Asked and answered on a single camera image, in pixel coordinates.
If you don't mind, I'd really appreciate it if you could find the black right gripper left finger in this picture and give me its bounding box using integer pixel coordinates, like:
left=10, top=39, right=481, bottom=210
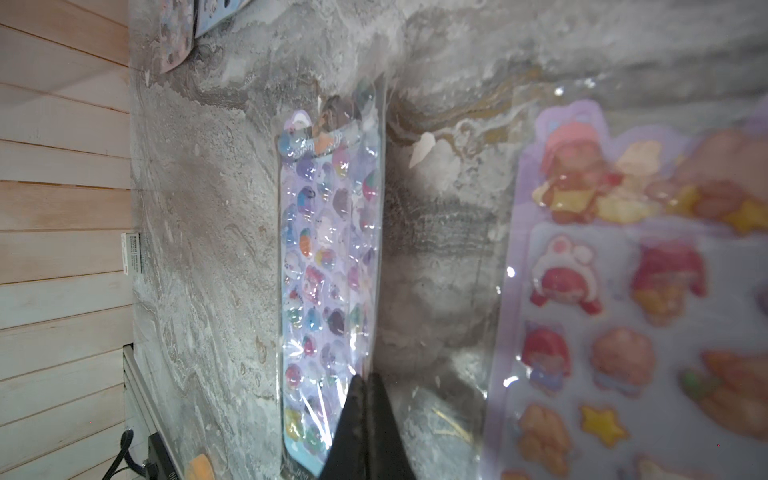
left=318, top=375, right=367, bottom=480

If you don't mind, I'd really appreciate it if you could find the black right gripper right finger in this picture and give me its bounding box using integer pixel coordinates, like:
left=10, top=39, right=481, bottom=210
left=365, top=373, right=416, bottom=480

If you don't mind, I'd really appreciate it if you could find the purple doll sticker sheet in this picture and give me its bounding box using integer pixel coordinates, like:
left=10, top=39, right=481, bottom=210
left=478, top=100, right=767, bottom=479

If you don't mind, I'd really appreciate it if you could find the dark small sticker sheet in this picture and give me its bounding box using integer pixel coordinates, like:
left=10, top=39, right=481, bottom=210
left=276, top=78, right=386, bottom=477

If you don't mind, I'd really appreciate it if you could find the blue penguin sticker sheet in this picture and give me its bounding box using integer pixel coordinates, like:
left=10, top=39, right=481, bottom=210
left=195, top=0, right=250, bottom=38

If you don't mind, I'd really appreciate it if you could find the pink sticker sheet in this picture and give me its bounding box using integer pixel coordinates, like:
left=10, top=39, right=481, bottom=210
left=159, top=0, right=195, bottom=73

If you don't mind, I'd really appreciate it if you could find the small white card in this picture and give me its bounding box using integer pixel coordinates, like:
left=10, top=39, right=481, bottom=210
left=121, top=232, right=143, bottom=276

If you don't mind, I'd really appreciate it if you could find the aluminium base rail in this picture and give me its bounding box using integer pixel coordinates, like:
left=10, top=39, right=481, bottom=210
left=122, top=344, right=184, bottom=479

